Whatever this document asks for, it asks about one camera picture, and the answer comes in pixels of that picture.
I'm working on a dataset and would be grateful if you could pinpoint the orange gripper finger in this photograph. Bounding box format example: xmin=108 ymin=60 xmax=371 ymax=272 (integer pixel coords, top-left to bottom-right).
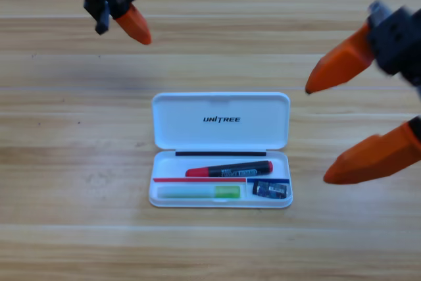
xmin=323 ymin=116 xmax=421 ymax=186

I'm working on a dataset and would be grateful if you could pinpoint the red and black marker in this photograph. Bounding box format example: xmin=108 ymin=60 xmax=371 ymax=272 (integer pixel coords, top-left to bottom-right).
xmin=185 ymin=160 xmax=274 ymax=178

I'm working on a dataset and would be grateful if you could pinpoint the white Unitree pencil case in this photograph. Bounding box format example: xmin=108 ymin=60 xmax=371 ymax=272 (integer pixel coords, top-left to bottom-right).
xmin=148 ymin=91 xmax=293 ymax=209

